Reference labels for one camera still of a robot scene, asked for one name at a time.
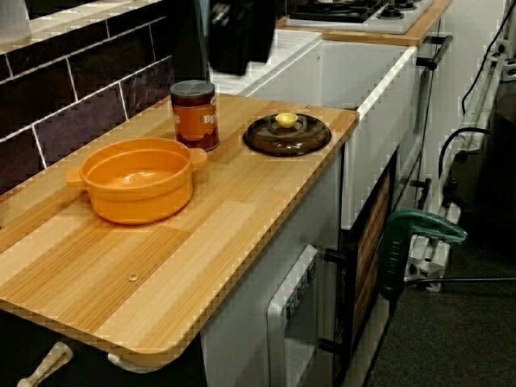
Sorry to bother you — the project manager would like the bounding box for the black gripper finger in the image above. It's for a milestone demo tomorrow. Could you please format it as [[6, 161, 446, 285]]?
[[248, 0, 279, 64], [207, 0, 249, 77]]

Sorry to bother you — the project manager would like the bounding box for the brown beans can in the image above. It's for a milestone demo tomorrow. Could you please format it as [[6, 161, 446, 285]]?
[[169, 80, 221, 153]]

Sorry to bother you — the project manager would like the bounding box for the brown glass lid yellow knob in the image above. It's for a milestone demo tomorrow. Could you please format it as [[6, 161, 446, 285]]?
[[242, 112, 333, 157]]

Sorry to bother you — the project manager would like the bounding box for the orange plastic pot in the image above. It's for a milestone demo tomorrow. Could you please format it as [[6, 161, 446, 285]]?
[[65, 137, 207, 226]]

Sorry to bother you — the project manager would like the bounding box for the white toy sink unit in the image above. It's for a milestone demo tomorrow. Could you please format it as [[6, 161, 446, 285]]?
[[207, 30, 420, 233]]

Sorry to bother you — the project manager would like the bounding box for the toy stove top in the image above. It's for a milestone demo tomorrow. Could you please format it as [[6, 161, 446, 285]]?
[[284, 0, 435, 35]]

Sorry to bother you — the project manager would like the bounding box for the wood pattern cabinet door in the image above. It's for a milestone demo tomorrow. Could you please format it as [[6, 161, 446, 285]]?
[[352, 169, 393, 343]]

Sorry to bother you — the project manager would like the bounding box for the white kitchen cabinet front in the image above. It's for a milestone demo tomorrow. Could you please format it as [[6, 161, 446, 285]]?
[[200, 140, 456, 387]]

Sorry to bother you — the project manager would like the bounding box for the dark bulky object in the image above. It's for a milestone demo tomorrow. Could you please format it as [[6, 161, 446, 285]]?
[[443, 80, 516, 243]]

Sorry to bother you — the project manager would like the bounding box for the grey dispenser panel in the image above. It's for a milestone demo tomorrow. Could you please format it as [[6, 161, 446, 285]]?
[[265, 243, 319, 387]]

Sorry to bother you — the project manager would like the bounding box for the white hook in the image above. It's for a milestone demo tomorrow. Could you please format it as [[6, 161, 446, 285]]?
[[106, 350, 177, 375], [16, 341, 74, 387]]

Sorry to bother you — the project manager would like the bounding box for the black oven handle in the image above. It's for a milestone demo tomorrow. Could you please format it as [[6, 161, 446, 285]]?
[[416, 35, 454, 71]]

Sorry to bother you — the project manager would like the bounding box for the thin black cable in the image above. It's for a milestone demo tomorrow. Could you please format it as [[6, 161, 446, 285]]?
[[460, 0, 510, 116]]

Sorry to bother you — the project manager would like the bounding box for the thick looped black cable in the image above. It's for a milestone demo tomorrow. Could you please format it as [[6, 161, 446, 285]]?
[[438, 127, 492, 170]]

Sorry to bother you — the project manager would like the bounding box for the short black cabinet handle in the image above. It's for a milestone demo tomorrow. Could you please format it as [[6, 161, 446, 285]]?
[[410, 177, 432, 210]]

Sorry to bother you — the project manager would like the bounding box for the long black door handle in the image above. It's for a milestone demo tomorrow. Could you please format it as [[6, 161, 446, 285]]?
[[318, 241, 358, 358]]

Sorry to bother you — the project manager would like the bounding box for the green clamp handle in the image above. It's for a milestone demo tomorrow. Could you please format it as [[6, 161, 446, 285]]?
[[378, 209, 468, 302]]

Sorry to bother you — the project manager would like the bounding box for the aluminium frame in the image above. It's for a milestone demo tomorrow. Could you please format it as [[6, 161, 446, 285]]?
[[405, 30, 516, 292]]

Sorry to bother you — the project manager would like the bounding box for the straight black floor cable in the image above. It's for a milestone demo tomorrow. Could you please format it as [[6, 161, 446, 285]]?
[[402, 276, 516, 288]]

